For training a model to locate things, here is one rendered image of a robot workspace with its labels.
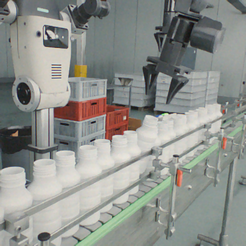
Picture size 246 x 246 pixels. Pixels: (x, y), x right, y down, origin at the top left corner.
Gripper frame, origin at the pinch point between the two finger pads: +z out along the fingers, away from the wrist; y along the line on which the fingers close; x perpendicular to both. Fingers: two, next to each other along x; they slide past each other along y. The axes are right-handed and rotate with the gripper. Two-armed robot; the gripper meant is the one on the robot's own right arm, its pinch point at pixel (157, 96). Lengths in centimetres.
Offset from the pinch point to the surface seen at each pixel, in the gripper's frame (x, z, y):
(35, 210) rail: -40.4, 14.8, 4.1
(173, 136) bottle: 16.6, 14.2, 2.3
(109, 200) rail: -20.0, 21.0, 5.7
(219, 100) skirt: 1017, 181, -211
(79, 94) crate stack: 168, 76, -162
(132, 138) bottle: -7.2, 10.9, 0.2
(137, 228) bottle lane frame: -9.0, 31.8, 10.5
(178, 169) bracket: 0.0, 15.6, 12.3
